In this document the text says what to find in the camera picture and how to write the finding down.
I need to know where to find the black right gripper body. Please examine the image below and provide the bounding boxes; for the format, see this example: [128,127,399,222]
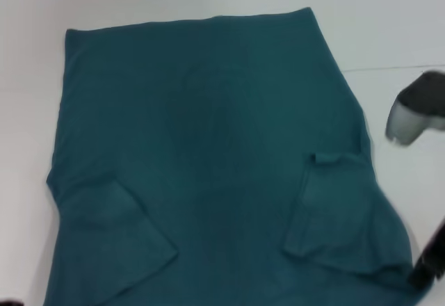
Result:
[421,215,445,272]

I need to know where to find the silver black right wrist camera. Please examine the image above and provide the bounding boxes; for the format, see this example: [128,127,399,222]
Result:
[385,70,445,146]

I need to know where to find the dark teal blue shirt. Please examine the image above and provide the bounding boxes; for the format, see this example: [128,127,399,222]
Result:
[40,6,430,306]

